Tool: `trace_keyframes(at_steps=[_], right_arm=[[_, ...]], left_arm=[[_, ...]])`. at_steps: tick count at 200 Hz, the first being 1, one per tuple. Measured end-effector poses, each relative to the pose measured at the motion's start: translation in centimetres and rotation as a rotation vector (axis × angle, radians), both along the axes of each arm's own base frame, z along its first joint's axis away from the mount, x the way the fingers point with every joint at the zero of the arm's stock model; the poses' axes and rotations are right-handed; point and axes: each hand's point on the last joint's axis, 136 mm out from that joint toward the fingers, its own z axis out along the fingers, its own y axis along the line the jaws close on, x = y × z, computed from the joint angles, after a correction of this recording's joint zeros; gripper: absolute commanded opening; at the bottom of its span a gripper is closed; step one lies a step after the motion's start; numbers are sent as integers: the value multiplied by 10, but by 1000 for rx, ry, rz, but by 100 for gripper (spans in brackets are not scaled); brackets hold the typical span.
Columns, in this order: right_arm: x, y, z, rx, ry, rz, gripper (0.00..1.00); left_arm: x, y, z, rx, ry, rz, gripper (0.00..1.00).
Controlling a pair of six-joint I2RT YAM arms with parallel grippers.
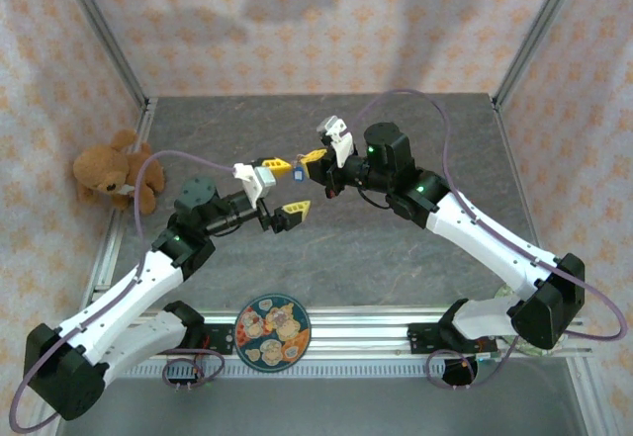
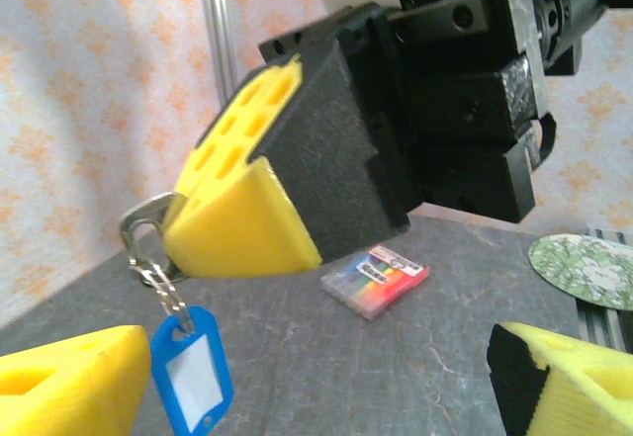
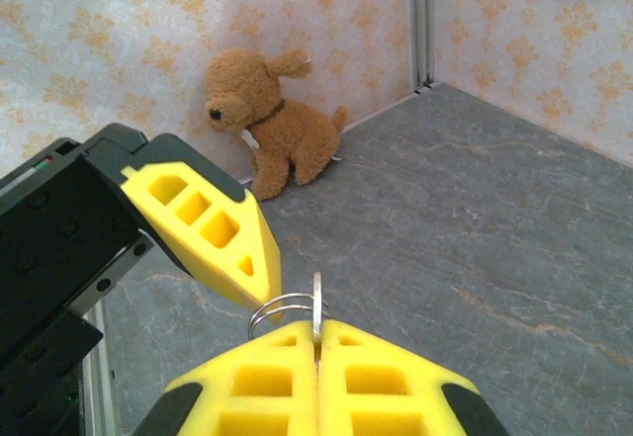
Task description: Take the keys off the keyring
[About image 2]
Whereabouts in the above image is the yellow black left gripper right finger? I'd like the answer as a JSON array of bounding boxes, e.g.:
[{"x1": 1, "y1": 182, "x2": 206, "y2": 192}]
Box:
[{"x1": 487, "y1": 321, "x2": 633, "y2": 436}]

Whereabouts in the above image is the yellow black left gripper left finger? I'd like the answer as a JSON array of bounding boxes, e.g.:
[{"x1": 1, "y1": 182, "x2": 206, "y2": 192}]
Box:
[{"x1": 0, "y1": 325, "x2": 152, "y2": 436}]

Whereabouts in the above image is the blue plastic key tag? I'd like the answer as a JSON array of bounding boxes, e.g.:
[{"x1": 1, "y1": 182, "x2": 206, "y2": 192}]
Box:
[{"x1": 149, "y1": 305, "x2": 234, "y2": 435}]

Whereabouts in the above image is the silver keyring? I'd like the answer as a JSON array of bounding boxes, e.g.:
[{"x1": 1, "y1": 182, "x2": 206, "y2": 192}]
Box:
[{"x1": 129, "y1": 255, "x2": 192, "y2": 333}]

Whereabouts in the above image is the silver key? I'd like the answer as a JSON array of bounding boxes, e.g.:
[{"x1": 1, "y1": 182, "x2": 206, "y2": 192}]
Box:
[{"x1": 118, "y1": 191, "x2": 189, "y2": 284}]

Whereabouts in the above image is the round green floral coaster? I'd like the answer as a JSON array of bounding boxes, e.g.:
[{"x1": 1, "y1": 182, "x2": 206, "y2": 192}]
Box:
[{"x1": 527, "y1": 233, "x2": 633, "y2": 312}]

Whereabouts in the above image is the pink red small object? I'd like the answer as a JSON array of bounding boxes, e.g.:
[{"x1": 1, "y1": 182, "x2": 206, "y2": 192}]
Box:
[{"x1": 319, "y1": 245, "x2": 431, "y2": 321}]

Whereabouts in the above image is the aluminium frame post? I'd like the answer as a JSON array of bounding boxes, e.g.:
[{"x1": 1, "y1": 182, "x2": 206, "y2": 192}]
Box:
[{"x1": 195, "y1": 0, "x2": 246, "y2": 106}]

